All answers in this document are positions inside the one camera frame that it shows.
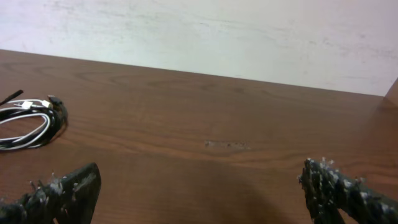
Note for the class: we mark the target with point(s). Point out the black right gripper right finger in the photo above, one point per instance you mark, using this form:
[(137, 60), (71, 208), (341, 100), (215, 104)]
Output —
[(327, 191)]

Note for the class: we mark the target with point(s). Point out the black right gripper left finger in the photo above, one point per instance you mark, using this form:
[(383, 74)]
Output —
[(70, 198)]

